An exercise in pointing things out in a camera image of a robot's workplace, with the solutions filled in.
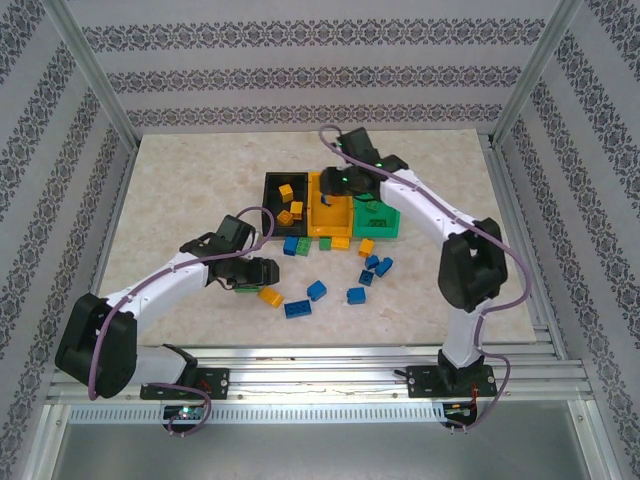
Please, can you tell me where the yellow plastic container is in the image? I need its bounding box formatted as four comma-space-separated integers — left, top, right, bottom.
305, 171, 357, 237

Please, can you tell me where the green plastic container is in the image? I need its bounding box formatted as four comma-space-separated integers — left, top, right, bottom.
352, 189, 403, 239

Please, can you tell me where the black plastic container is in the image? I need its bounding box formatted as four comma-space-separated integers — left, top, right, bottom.
261, 170, 310, 238

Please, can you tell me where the grey metal panel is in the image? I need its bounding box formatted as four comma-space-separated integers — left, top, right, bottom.
39, 422, 601, 480

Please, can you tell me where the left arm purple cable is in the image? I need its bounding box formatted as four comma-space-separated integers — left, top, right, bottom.
87, 205, 276, 439

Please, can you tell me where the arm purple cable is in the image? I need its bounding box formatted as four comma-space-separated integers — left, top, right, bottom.
318, 124, 531, 436
87, 205, 276, 439

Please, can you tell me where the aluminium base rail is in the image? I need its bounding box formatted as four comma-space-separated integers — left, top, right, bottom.
47, 344, 594, 401

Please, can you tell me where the aluminium side rail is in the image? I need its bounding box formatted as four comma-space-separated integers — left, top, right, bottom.
482, 134, 594, 386
67, 144, 144, 364

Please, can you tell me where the slotted grey cable duct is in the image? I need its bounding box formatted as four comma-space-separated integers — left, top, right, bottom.
67, 403, 446, 425

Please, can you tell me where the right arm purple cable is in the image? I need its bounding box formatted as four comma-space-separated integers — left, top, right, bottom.
318, 124, 531, 436

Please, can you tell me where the aluminium frame post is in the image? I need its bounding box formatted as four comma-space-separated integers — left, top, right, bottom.
47, 0, 141, 151
487, 0, 586, 151

